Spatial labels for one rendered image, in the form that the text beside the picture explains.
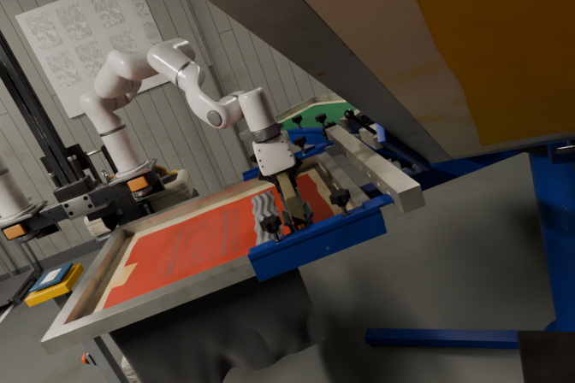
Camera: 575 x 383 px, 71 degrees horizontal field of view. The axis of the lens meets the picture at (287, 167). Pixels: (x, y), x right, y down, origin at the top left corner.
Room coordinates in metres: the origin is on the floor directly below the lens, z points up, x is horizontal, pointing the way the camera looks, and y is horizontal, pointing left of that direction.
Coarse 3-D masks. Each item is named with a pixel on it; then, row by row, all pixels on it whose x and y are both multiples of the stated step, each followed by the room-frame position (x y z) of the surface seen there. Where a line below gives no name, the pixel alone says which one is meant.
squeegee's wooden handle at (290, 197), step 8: (280, 176) 1.04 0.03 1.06; (280, 184) 0.99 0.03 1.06; (288, 184) 0.96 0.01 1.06; (288, 192) 0.90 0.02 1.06; (288, 200) 0.87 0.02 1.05; (296, 200) 0.87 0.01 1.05; (288, 208) 0.87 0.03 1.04; (296, 208) 0.87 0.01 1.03; (296, 216) 0.87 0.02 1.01; (304, 216) 0.87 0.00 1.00; (296, 224) 0.87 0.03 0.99
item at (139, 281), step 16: (320, 208) 0.99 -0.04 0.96; (240, 224) 1.07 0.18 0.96; (304, 224) 0.93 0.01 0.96; (240, 240) 0.97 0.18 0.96; (256, 240) 0.94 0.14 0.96; (160, 256) 1.06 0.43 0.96; (224, 256) 0.92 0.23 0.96; (144, 272) 1.00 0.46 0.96; (192, 272) 0.90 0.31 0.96; (112, 288) 0.97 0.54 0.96; (128, 288) 0.94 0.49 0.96; (144, 288) 0.91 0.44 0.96; (112, 304) 0.89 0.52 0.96
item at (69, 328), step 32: (320, 160) 1.27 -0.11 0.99; (224, 192) 1.33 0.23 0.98; (352, 192) 0.93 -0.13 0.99; (128, 224) 1.34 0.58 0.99; (384, 224) 0.79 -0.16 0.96; (96, 288) 0.99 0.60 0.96; (160, 288) 0.81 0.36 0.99; (192, 288) 0.78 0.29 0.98; (64, 320) 0.83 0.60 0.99; (96, 320) 0.78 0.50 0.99; (128, 320) 0.78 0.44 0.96
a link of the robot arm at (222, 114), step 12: (180, 72) 1.16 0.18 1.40; (192, 72) 1.15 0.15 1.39; (204, 72) 1.18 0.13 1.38; (180, 84) 1.16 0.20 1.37; (192, 84) 1.11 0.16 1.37; (192, 96) 1.09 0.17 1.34; (204, 96) 1.07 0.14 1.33; (228, 96) 1.11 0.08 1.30; (192, 108) 1.10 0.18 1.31; (204, 108) 1.07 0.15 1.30; (216, 108) 1.05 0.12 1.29; (228, 108) 1.06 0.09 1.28; (240, 108) 1.09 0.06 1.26; (204, 120) 1.08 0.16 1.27; (216, 120) 1.05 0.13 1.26; (228, 120) 1.05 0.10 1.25
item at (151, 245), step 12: (300, 180) 1.24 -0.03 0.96; (312, 180) 1.20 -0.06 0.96; (276, 192) 1.21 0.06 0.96; (300, 192) 1.14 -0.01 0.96; (312, 192) 1.11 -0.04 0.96; (228, 204) 1.26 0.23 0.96; (240, 204) 1.22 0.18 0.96; (252, 204) 1.19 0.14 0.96; (276, 204) 1.12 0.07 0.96; (204, 216) 1.24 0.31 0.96; (240, 216) 1.13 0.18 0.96; (252, 216) 1.10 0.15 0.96; (168, 228) 1.25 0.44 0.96; (144, 240) 1.23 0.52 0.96; (156, 240) 1.19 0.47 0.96; (132, 252) 1.16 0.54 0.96; (144, 252) 1.13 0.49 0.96; (156, 252) 1.10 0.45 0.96
